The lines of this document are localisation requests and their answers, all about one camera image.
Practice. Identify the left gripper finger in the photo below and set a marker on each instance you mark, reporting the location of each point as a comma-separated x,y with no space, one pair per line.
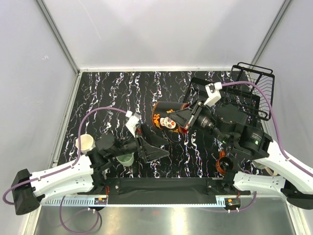
152,153
152,138

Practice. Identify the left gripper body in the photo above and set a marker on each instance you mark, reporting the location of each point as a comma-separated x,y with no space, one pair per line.
132,144

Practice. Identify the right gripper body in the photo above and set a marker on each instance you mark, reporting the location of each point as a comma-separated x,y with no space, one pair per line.
202,118

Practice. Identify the black skull mug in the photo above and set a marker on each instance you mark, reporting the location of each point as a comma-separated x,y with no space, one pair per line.
160,116

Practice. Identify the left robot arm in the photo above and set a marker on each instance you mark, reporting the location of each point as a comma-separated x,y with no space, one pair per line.
84,176

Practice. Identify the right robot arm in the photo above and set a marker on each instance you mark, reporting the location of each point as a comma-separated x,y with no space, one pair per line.
293,180

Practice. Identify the green cup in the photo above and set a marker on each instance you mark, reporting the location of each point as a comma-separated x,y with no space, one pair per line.
126,160

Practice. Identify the cream cup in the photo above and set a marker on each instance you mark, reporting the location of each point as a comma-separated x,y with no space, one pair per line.
87,143

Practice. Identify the orange black mug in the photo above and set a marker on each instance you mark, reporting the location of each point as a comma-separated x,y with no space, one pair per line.
224,163

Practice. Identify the beige printed mug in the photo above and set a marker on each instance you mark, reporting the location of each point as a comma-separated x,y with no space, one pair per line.
269,171

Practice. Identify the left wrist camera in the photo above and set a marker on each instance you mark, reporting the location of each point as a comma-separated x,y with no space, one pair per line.
132,122

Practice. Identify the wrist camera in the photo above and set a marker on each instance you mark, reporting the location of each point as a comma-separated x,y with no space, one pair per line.
132,122
213,93

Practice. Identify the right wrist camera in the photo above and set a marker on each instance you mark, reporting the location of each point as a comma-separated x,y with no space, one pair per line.
213,93

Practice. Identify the black wire dish rack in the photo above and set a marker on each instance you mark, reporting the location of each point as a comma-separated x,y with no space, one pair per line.
247,98

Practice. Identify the slotted cable duct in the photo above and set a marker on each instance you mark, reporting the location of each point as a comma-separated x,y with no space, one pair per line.
202,201

